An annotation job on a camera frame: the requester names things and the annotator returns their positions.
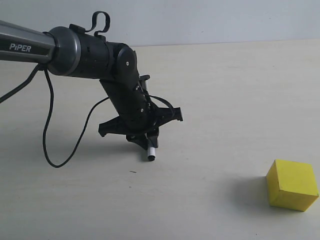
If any black camera cable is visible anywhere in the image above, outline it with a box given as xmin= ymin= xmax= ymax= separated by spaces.
xmin=0 ymin=63 xmax=176 ymax=168

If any yellow foam cube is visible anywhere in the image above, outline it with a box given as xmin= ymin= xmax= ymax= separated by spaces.
xmin=266 ymin=159 xmax=320 ymax=212

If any black and white whiteboard marker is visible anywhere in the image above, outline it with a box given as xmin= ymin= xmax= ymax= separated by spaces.
xmin=147 ymin=147 xmax=156 ymax=162

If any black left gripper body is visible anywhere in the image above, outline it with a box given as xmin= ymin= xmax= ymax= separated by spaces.
xmin=98 ymin=106 xmax=183 ymax=137

